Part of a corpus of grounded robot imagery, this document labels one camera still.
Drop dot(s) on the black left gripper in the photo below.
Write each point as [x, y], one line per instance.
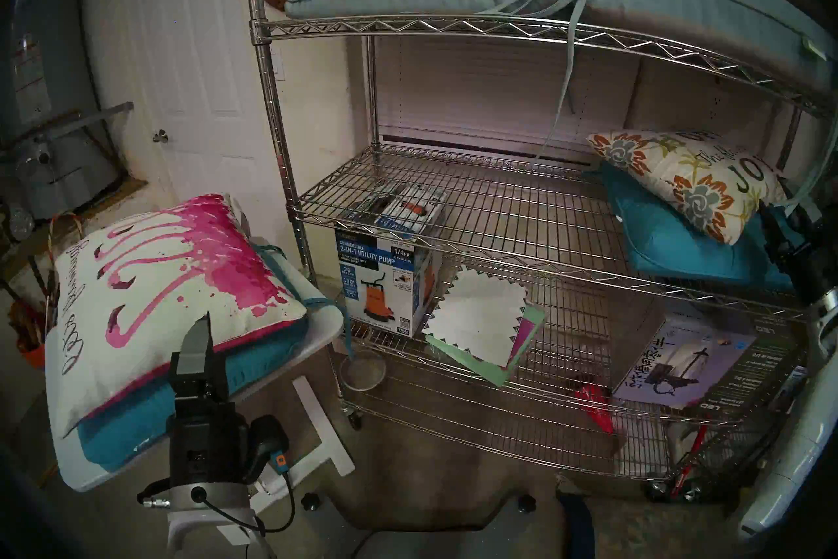
[206, 433]

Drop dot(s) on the LED lamp box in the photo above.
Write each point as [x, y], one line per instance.
[687, 361]

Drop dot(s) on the utility pump box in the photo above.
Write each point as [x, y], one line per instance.
[373, 276]

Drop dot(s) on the pink flamingo throw pillow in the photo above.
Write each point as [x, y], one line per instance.
[163, 289]

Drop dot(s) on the brown wooden ledge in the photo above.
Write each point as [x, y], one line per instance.
[98, 204]

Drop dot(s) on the black base knob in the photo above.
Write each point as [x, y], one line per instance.
[311, 501]
[526, 503]

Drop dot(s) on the clear glass bowl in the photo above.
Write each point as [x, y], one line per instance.
[363, 371]

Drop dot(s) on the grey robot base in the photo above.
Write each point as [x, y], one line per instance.
[425, 541]

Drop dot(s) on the patterned grey cloth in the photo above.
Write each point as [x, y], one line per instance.
[655, 531]

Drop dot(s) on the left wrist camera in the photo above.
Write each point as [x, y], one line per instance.
[268, 443]

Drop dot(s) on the dark blue cloth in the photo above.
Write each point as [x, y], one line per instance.
[579, 528]

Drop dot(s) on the teal flat seat cushion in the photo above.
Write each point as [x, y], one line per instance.
[131, 440]

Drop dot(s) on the red plastic bag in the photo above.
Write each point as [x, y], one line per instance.
[596, 407]

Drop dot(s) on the grey water heater tank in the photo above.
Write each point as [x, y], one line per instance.
[59, 171]

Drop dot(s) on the green paper sheet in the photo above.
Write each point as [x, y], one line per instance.
[504, 371]

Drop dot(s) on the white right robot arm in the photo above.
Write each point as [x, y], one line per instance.
[799, 453]

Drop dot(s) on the teal tufted seat cushion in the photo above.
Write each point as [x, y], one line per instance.
[668, 250]

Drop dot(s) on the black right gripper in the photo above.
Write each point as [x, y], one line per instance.
[812, 266]

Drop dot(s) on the white folding table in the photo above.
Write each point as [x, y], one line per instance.
[327, 440]

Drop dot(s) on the black caster wheel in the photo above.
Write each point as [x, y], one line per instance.
[354, 420]

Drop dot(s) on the orange bucket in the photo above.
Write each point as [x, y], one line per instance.
[31, 354]

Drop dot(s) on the silver round ornament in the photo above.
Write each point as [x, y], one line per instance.
[21, 223]

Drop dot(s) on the pink paper sheet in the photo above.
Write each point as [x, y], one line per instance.
[524, 338]

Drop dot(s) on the white scalloped paper sheet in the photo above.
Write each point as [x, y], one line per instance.
[478, 315]

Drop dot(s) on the white panel door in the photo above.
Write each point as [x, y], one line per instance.
[196, 40]

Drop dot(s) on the floral JOY throw pillow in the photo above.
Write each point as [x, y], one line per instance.
[694, 178]

